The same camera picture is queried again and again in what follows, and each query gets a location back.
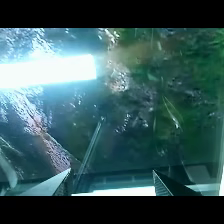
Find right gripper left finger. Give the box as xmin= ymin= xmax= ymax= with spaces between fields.
xmin=19 ymin=167 xmax=72 ymax=197

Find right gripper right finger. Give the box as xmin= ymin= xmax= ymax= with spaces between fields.
xmin=152 ymin=169 xmax=203 ymax=197

